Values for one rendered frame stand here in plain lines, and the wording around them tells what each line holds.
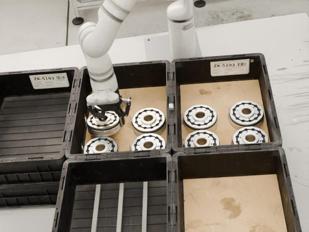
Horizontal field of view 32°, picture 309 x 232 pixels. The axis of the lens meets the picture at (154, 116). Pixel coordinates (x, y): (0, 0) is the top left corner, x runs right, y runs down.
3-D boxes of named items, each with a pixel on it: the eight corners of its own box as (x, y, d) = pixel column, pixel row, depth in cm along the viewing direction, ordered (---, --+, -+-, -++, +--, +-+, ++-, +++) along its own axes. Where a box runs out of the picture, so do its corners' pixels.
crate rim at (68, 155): (81, 71, 177) (80, 66, 176) (171, 65, 175) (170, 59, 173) (65, 164, 149) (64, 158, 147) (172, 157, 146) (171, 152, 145)
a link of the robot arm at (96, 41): (81, 55, 138) (111, 13, 133) (71, 38, 144) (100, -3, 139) (102, 65, 142) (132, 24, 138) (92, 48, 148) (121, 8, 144)
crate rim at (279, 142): (171, 64, 175) (170, 59, 173) (263, 57, 172) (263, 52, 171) (172, 157, 146) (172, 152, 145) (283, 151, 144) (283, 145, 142)
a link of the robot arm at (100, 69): (84, 67, 154) (94, 84, 148) (72, 23, 143) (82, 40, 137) (107, 59, 155) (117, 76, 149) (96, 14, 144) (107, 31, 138)
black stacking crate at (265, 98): (174, 86, 181) (171, 60, 173) (261, 80, 179) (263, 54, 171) (175, 178, 153) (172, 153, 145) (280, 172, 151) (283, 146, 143)
